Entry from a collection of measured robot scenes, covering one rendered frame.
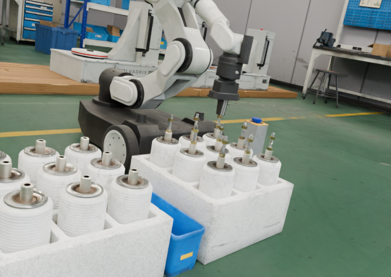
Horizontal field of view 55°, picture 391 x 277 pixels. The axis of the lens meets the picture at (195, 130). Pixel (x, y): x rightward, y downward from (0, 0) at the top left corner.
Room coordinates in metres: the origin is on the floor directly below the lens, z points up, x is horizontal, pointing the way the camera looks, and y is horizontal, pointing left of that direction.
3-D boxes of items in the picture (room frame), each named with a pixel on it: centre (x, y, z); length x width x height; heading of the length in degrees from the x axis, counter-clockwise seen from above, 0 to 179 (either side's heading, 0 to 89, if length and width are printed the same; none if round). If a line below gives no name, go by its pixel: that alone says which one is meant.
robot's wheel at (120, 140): (1.46, 0.29, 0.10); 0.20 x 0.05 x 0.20; 48
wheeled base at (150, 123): (1.82, 0.29, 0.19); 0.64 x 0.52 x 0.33; 48
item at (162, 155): (1.19, 0.08, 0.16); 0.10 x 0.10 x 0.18
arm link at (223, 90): (1.36, -0.08, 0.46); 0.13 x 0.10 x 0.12; 125
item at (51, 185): (0.80, 0.29, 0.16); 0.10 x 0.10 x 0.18
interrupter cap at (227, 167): (1.03, -0.09, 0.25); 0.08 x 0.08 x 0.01
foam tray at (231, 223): (1.19, -0.08, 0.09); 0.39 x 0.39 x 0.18; 46
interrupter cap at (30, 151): (0.89, 0.37, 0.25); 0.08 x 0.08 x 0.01
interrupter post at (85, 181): (0.72, 0.20, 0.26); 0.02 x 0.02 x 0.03
